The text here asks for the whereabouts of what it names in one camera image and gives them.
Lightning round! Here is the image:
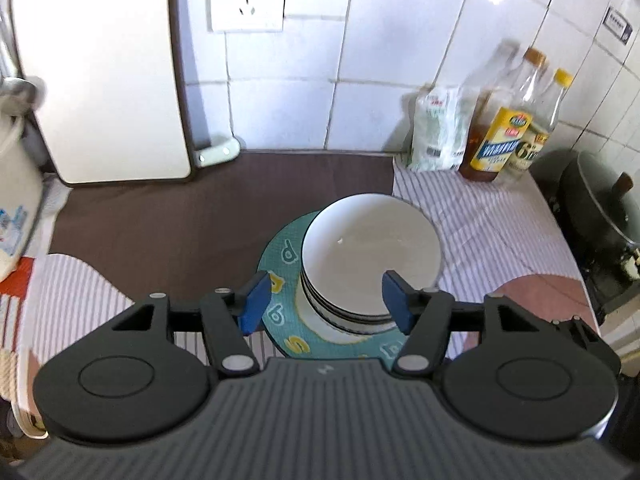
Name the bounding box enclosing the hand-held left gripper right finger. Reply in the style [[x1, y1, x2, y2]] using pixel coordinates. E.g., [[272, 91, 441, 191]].
[[381, 270, 553, 377]]

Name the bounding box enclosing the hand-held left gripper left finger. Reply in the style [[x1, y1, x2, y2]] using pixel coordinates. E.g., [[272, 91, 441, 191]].
[[112, 270, 273, 377]]

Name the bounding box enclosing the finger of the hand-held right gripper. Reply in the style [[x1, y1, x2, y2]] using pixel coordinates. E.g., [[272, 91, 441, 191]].
[[550, 315, 623, 376]]

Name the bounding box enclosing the teal egg print plate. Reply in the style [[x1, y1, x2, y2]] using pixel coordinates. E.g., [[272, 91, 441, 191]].
[[257, 210, 436, 360]]

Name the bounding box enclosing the black gas stove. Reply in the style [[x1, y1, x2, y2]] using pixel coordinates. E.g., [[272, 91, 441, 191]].
[[532, 147, 640, 331]]

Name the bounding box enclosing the brown table mat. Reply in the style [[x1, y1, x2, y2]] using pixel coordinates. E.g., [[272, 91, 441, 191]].
[[47, 150, 396, 306]]

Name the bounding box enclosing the striped cloth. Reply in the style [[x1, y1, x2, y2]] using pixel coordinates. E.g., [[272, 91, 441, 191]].
[[392, 152, 588, 361], [17, 252, 266, 368]]

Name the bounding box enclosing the dark pot with lid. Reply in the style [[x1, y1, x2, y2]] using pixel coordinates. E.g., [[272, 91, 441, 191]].
[[557, 150, 640, 256]]

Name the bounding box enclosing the white cutting board stand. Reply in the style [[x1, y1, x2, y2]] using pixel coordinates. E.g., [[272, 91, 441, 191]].
[[194, 135, 242, 168]]

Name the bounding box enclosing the white seasoning bag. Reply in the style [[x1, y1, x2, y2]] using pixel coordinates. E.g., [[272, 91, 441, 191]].
[[406, 85, 481, 173]]

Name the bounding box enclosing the oil bottle with yellow label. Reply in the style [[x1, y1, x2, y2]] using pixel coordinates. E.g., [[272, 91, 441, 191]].
[[459, 40, 533, 183]]

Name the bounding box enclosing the clear bottle with orange cap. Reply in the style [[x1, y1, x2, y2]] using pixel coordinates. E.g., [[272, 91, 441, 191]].
[[502, 47, 551, 181]]

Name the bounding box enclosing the clear bottle with yellow cap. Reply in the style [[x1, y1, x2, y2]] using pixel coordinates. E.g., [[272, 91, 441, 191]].
[[530, 69, 574, 161]]

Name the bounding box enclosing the white rice cooker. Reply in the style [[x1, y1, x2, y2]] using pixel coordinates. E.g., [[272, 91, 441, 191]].
[[0, 76, 47, 281]]

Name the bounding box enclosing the white cutting board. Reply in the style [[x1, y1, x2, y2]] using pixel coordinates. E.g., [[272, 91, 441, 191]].
[[10, 0, 193, 184]]

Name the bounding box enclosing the wall sticker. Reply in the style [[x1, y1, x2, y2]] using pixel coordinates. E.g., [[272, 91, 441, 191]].
[[602, 6, 633, 46]]

